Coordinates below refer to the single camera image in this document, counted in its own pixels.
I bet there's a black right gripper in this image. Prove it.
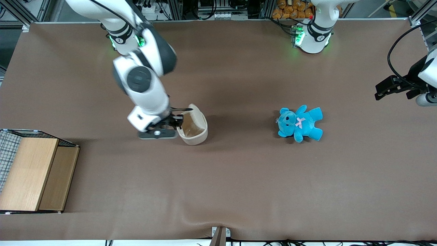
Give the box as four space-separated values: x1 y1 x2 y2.
138 115 185 139

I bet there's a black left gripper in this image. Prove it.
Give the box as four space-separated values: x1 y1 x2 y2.
375 56 430 101

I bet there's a white lidded trash can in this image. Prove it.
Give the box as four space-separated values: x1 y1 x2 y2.
177 104 209 146

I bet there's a brown table mat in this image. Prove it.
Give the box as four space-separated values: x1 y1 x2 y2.
0 19 437 242

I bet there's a blue teddy bear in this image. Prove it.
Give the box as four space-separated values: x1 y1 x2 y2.
276 105 324 143

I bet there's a white power strip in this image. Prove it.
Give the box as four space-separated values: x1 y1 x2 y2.
140 3 158 15

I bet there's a bag of orange items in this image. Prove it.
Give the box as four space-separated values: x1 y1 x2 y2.
272 0 315 20

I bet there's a wooden shelf box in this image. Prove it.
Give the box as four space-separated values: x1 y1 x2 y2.
0 129 80 215

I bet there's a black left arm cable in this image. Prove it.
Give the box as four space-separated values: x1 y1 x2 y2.
387 21 437 90

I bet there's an aluminium frame rack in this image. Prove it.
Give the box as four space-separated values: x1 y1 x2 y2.
196 0 250 20

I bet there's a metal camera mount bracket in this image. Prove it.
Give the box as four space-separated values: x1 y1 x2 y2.
211 226 231 246

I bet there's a wire mesh panel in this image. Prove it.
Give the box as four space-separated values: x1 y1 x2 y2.
0 130 22 192

